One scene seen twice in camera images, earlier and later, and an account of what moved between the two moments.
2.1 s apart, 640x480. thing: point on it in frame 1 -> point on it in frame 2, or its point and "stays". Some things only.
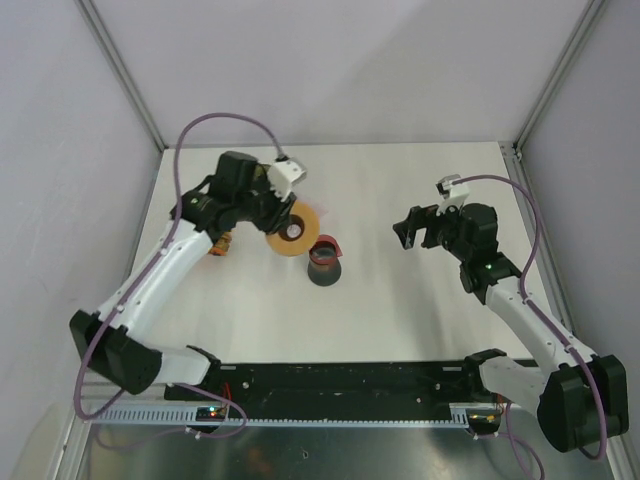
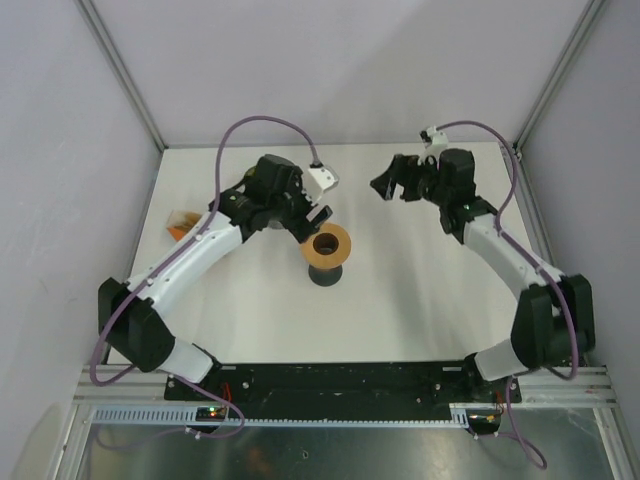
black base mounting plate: [422, 382] stays
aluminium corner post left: [124, 70] stays
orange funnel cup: [300, 233] -> [327, 261]
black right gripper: [423, 218] -> [404, 168]
